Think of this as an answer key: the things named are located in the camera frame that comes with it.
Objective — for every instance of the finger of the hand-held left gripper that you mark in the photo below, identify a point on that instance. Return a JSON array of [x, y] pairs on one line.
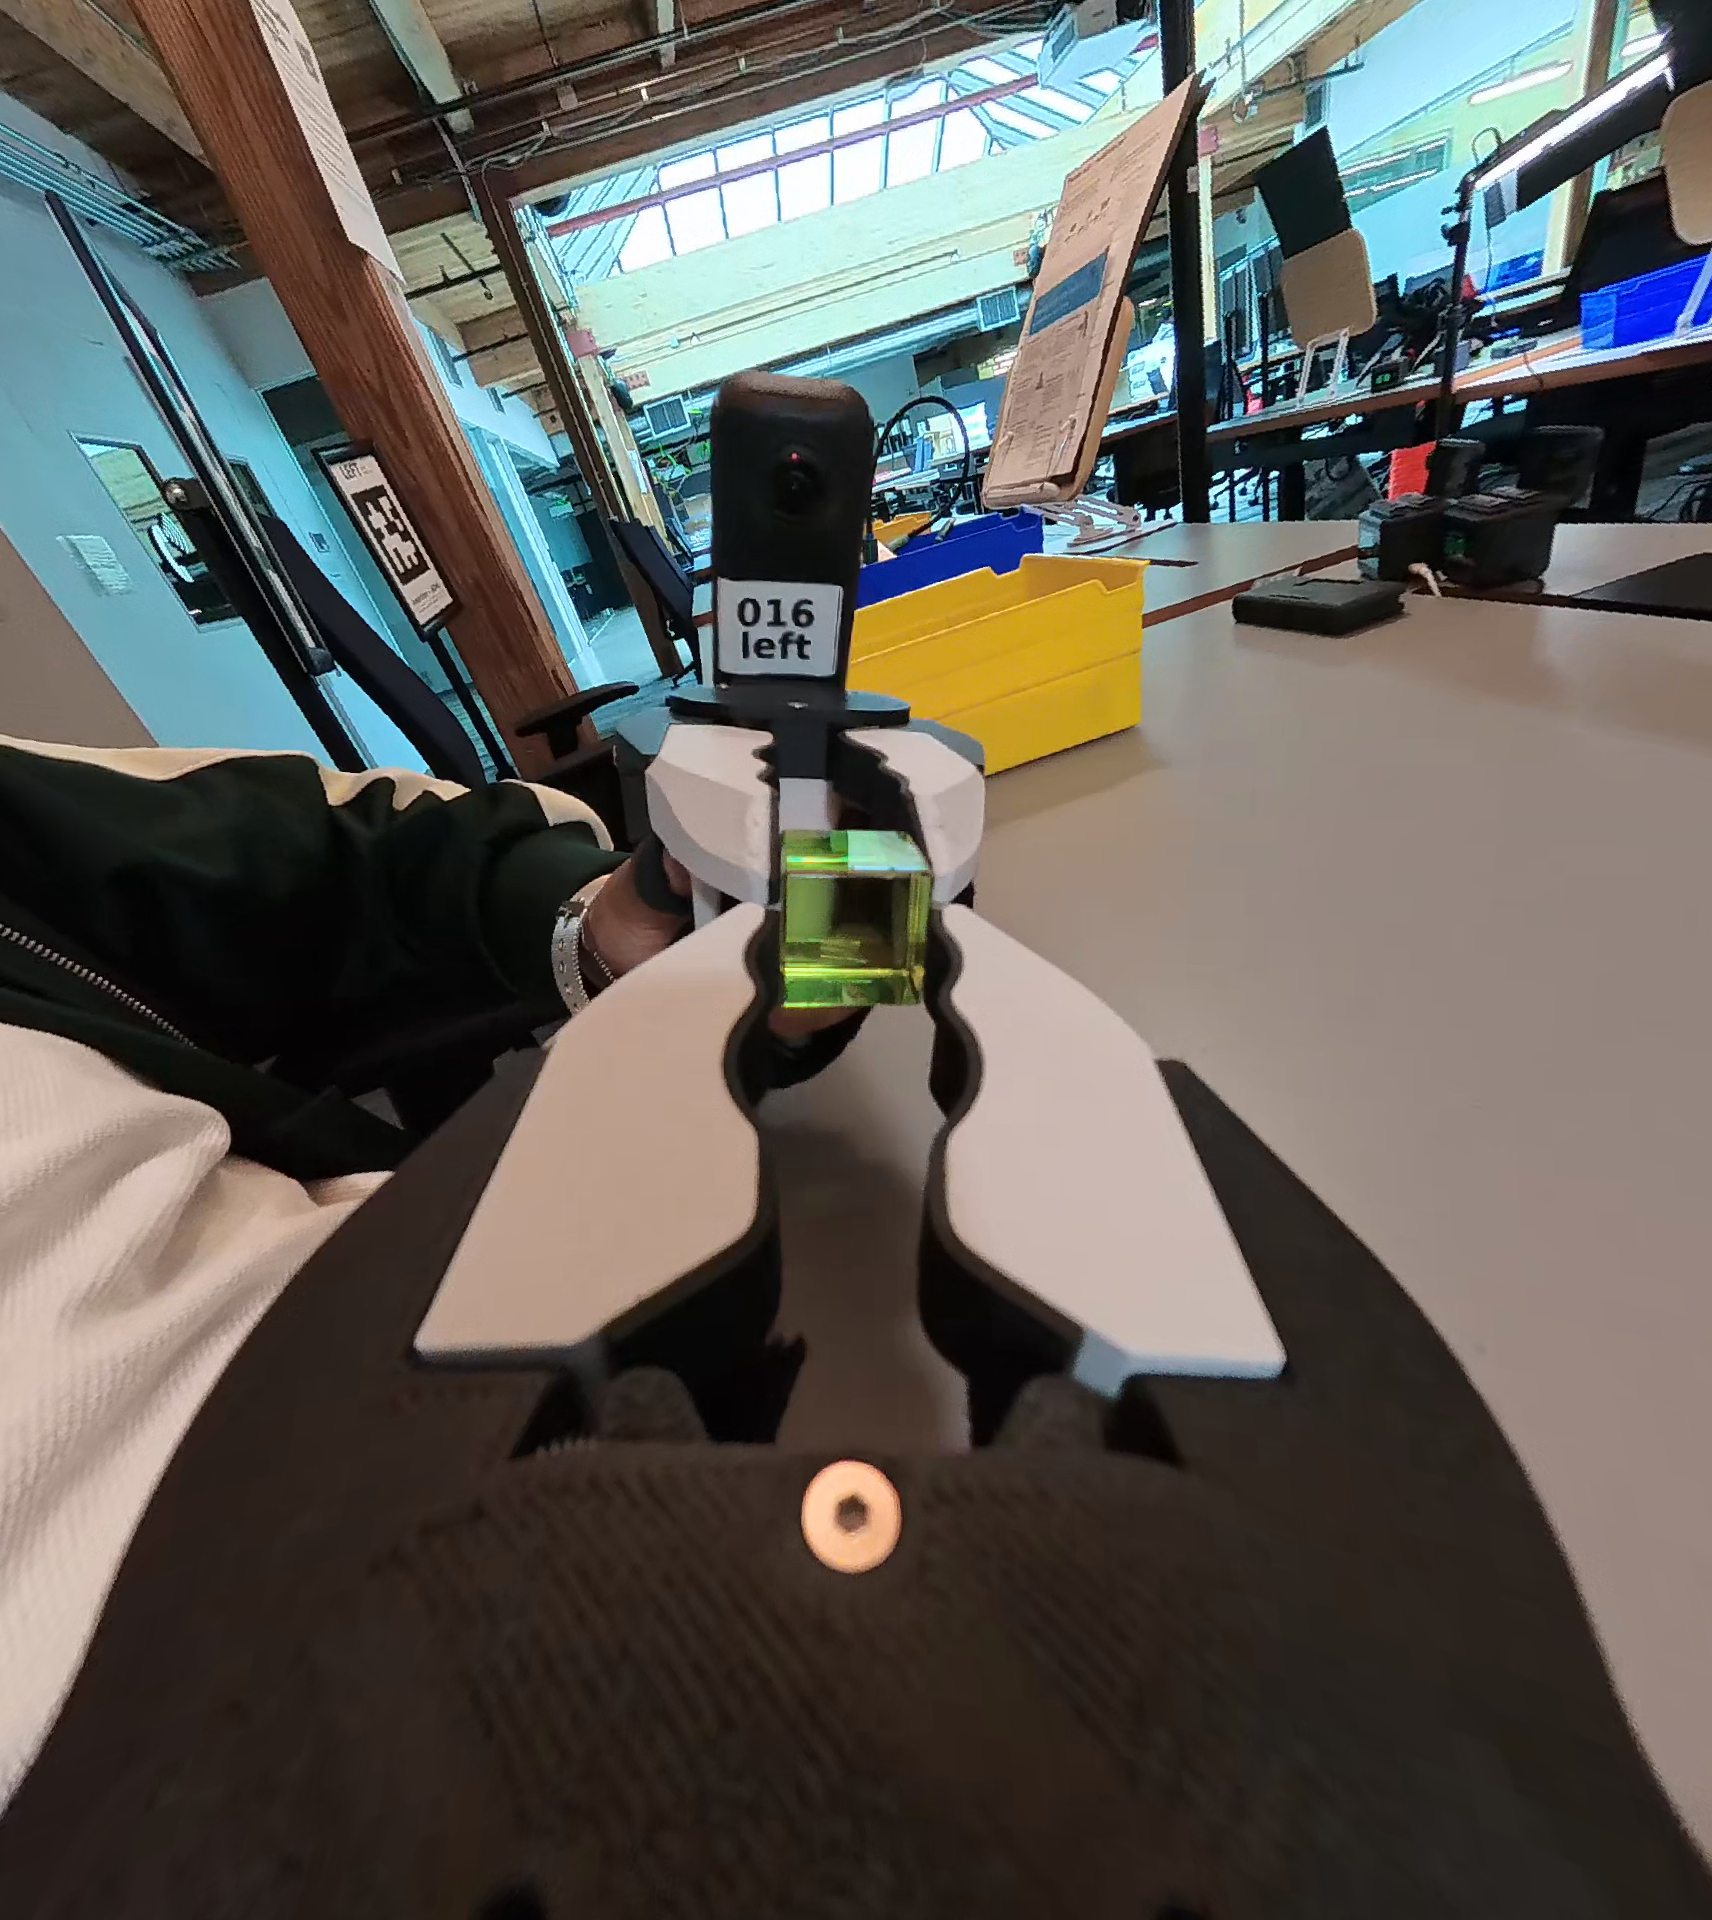
[[714, 818], [945, 811]]

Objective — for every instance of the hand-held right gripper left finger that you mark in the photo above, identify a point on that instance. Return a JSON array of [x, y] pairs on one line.
[[602, 1172]]

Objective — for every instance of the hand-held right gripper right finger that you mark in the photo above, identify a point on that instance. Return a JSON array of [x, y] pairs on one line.
[[1096, 1186]]

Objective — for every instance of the green transparent cube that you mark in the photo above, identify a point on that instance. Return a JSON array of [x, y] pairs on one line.
[[856, 917]]

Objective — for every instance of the yellow plastic bin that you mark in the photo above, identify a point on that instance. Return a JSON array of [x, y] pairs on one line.
[[1006, 662]]

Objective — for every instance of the person's left forearm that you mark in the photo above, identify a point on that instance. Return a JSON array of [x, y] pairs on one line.
[[347, 900]]

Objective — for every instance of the grey desk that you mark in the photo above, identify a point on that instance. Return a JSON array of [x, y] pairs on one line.
[[1396, 900]]

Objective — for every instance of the black desk mat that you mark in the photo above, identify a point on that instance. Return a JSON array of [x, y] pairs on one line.
[[1711, 584]]

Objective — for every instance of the desk lamp light bar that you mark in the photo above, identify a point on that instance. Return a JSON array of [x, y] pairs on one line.
[[1577, 129]]

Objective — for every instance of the person's left hand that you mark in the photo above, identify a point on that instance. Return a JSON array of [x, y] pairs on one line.
[[647, 934]]

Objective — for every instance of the blue plastic bin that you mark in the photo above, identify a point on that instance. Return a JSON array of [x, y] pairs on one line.
[[945, 548]]

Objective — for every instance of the black office chair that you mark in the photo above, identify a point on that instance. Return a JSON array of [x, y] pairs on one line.
[[647, 600]]

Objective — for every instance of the white cardboard stand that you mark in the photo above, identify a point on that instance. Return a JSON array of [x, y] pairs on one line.
[[1088, 516]]

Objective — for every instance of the cardboard sheet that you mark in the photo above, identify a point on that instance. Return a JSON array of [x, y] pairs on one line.
[[1096, 286]]

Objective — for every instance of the framed marker sign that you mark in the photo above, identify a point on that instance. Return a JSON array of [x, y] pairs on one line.
[[392, 533]]

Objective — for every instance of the flat black device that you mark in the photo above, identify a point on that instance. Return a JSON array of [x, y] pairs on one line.
[[1317, 603]]

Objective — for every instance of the black pole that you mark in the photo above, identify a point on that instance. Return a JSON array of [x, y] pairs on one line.
[[1183, 301]]

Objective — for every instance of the black charger dock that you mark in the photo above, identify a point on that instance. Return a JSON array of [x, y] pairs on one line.
[[1509, 527], [1404, 533]]

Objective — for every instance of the person's torso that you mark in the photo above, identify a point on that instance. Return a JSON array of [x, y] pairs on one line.
[[48, 1351]]

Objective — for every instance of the paper notice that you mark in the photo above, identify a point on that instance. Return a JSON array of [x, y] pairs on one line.
[[323, 121]]

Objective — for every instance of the large blue storage bin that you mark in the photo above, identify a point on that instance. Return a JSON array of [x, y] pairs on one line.
[[1651, 308]]

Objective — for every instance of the wooden post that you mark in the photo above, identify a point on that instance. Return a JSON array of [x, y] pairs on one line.
[[347, 332]]

